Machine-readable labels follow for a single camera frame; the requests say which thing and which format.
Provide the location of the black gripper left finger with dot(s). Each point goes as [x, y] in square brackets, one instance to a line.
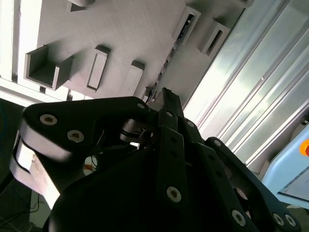
[96, 116]

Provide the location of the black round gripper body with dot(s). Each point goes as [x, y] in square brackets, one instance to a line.
[120, 193]

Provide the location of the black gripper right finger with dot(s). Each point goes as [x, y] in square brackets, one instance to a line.
[217, 157]

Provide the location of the RAM memory stick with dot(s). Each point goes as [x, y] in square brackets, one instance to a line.
[189, 23]

